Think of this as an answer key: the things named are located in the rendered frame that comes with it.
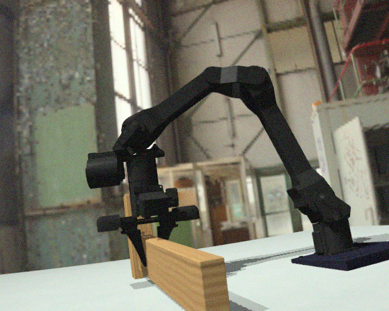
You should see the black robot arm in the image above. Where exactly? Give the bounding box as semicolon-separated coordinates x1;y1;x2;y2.
86;65;359;256

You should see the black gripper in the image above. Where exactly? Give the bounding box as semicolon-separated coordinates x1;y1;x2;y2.
97;180;200;266

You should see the wooden slotted post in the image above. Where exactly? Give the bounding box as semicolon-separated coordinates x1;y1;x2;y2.
123;194;153;280

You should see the light brown wooden board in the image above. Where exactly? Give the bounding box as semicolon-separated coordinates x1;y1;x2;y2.
137;234;231;311

